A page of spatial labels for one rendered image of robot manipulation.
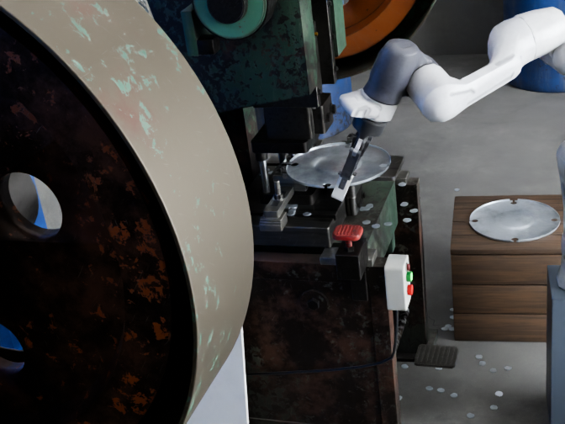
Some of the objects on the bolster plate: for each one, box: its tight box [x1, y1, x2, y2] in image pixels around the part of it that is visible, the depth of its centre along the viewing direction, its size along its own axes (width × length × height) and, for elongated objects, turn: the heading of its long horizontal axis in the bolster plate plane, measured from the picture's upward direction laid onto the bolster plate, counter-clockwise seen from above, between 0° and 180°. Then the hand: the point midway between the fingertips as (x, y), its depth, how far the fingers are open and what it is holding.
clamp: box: [259, 179, 294, 231], centre depth 251 cm, size 6×17×10 cm, turn 176°
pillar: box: [258, 160, 271, 193], centre depth 258 cm, size 2×2×14 cm
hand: (341, 186), depth 224 cm, fingers closed
